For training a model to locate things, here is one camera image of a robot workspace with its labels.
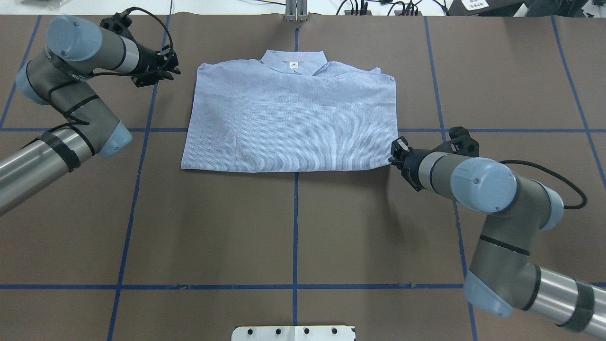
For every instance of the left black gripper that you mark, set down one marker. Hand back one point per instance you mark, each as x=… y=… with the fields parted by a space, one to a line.
x=149 y=60

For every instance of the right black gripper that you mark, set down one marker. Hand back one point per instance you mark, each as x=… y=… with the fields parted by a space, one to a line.
x=411 y=161

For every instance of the light blue striped shirt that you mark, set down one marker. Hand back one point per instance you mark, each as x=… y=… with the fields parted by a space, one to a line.
x=290 y=112

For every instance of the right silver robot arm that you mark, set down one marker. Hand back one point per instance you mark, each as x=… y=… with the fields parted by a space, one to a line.
x=501 y=277

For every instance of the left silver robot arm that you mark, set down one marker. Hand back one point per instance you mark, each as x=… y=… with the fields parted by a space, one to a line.
x=78 y=50

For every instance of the aluminium frame post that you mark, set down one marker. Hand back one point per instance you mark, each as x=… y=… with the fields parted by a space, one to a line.
x=296 y=10

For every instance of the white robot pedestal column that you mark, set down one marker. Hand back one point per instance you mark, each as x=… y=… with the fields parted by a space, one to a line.
x=295 y=333

